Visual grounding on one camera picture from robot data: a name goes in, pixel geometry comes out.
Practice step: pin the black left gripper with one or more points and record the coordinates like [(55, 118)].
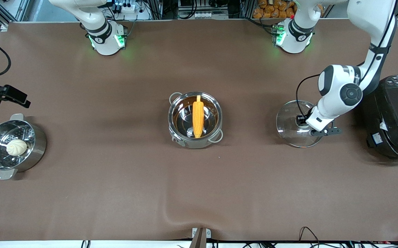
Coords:
[(301, 120)]

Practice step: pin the glass pot lid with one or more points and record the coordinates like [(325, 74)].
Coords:
[(288, 127)]

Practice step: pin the yellow corn cob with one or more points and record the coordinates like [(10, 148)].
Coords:
[(198, 117)]

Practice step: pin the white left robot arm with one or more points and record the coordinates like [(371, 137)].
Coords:
[(340, 86)]

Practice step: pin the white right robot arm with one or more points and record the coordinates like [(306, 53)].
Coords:
[(104, 38)]

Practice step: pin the steel steamer pot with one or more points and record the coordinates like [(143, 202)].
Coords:
[(38, 144)]

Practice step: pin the white steamed bun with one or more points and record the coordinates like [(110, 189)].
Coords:
[(16, 147)]

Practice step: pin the brown table mat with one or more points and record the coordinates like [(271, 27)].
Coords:
[(254, 189)]

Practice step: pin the black rice cooker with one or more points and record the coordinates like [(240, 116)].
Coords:
[(388, 117)]

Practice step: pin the bag of orange snacks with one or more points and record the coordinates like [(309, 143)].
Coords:
[(271, 10)]

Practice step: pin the white power strip with plugs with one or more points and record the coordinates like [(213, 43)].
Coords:
[(128, 7)]

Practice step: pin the metal table clamp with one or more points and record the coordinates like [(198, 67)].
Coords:
[(200, 236)]

